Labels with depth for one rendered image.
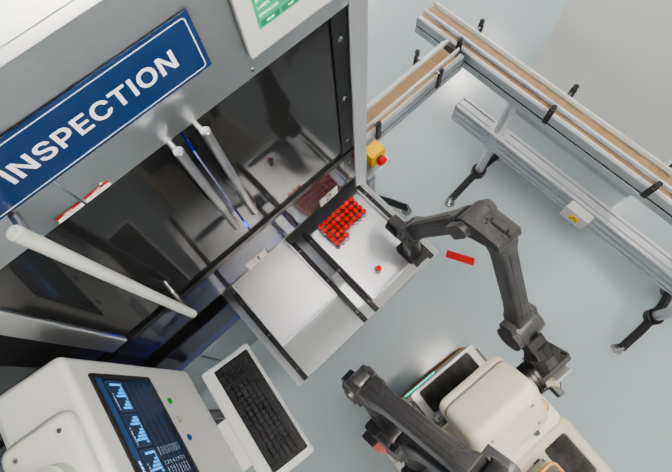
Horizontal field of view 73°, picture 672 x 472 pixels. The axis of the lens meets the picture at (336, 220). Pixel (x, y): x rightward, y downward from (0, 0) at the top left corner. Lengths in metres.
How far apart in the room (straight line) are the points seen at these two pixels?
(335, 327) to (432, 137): 1.66
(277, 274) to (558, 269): 1.68
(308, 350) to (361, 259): 0.38
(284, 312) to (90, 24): 1.21
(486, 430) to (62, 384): 0.92
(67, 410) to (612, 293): 2.56
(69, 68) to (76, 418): 0.69
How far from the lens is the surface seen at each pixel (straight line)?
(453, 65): 2.09
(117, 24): 0.74
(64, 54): 0.73
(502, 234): 1.08
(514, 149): 2.38
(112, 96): 0.79
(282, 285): 1.71
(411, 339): 2.55
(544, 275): 2.79
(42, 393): 1.18
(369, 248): 1.72
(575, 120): 2.03
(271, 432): 1.74
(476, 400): 1.21
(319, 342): 1.66
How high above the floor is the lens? 2.53
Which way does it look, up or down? 69 degrees down
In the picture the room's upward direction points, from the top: 9 degrees counter-clockwise
